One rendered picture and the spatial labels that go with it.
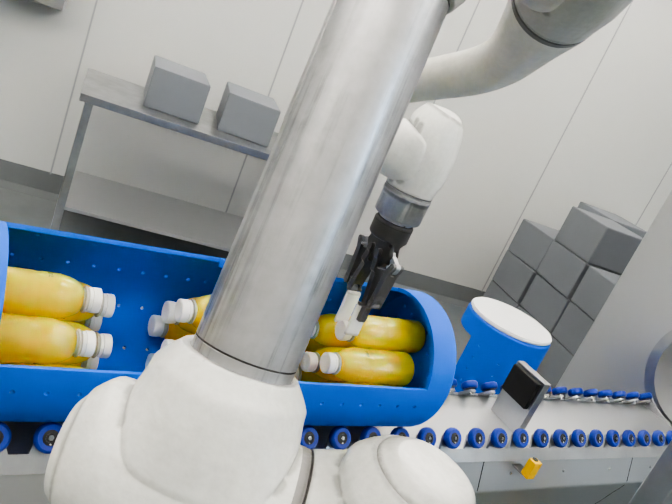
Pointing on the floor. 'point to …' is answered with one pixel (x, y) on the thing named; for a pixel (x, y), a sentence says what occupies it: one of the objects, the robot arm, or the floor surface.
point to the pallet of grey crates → (565, 276)
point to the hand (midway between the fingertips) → (352, 313)
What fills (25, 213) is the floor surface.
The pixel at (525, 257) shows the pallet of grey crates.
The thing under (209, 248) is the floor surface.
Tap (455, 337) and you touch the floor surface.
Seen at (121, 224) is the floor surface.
